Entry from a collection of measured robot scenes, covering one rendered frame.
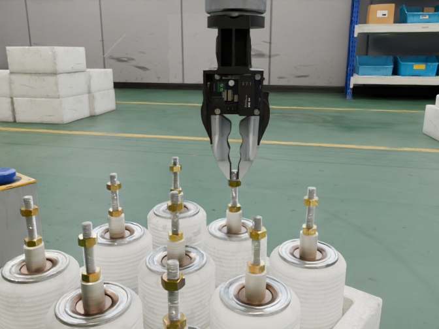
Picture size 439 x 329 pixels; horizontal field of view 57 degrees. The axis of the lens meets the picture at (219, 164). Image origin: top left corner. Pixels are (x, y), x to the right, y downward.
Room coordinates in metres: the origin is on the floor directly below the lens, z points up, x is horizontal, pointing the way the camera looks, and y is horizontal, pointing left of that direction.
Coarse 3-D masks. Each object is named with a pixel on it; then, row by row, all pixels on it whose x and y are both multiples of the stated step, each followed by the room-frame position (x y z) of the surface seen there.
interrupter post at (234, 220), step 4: (228, 212) 0.54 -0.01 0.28; (232, 212) 0.54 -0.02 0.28; (236, 212) 0.54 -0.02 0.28; (240, 212) 0.54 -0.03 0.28; (228, 216) 0.54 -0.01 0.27; (232, 216) 0.54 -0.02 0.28; (236, 216) 0.54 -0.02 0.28; (240, 216) 0.54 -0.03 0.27; (228, 220) 0.54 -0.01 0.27; (232, 220) 0.54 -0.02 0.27; (236, 220) 0.54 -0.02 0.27; (240, 220) 0.54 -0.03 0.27; (228, 224) 0.54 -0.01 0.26; (232, 224) 0.54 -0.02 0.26; (236, 224) 0.54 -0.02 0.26; (240, 224) 0.54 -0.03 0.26; (228, 228) 0.54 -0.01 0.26; (232, 228) 0.54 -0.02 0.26; (236, 228) 0.54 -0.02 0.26; (240, 228) 0.54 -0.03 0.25; (232, 232) 0.54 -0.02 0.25; (236, 232) 0.54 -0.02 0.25
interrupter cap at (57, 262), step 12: (48, 252) 0.47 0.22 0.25; (60, 252) 0.47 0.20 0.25; (12, 264) 0.44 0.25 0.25; (24, 264) 0.44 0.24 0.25; (48, 264) 0.45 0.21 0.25; (60, 264) 0.44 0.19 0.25; (12, 276) 0.41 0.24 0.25; (24, 276) 0.41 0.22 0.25; (36, 276) 0.41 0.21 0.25; (48, 276) 0.41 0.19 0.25
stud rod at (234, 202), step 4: (232, 172) 0.54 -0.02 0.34; (236, 172) 0.54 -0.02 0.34; (232, 176) 0.54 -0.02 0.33; (236, 176) 0.54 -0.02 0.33; (232, 180) 0.54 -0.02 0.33; (232, 188) 0.54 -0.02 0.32; (236, 188) 0.54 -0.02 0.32; (232, 192) 0.54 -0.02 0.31; (236, 192) 0.54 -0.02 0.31; (232, 196) 0.54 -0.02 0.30; (236, 196) 0.54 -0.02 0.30; (232, 200) 0.54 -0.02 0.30; (236, 200) 0.54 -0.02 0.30; (232, 204) 0.54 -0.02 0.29; (236, 204) 0.54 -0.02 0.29
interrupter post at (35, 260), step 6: (24, 246) 0.43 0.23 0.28; (42, 246) 0.44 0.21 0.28; (24, 252) 0.43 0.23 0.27; (30, 252) 0.43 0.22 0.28; (36, 252) 0.43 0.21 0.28; (42, 252) 0.44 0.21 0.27; (30, 258) 0.43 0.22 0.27; (36, 258) 0.43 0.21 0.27; (42, 258) 0.44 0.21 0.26; (30, 264) 0.43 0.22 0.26; (36, 264) 0.43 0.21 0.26; (42, 264) 0.43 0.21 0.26; (30, 270) 0.43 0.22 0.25; (36, 270) 0.43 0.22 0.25
